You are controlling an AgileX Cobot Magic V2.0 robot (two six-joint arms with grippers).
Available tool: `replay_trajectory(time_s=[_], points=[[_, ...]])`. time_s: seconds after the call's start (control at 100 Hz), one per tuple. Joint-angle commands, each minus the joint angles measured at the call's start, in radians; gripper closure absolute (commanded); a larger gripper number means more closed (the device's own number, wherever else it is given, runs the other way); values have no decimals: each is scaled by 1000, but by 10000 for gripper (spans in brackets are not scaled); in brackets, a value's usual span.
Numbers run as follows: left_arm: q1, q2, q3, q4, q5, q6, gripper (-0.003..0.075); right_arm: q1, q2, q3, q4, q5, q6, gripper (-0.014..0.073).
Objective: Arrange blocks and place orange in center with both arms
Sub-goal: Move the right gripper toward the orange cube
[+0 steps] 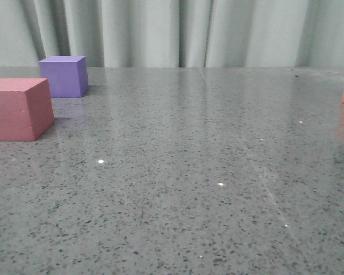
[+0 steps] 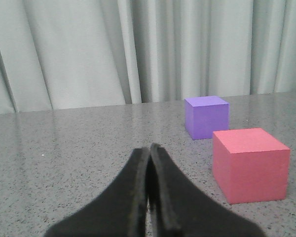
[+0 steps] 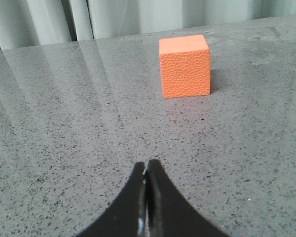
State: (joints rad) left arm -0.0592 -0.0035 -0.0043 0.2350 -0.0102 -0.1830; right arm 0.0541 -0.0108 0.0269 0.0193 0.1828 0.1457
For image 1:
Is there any purple foam cube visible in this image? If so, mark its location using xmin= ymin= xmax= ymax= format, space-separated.
xmin=39 ymin=56 xmax=88 ymax=98

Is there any grey-green curtain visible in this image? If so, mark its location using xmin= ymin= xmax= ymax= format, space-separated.
xmin=0 ymin=1 xmax=344 ymax=68

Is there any red foam cube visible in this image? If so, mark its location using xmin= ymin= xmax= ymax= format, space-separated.
xmin=0 ymin=78 xmax=54 ymax=141

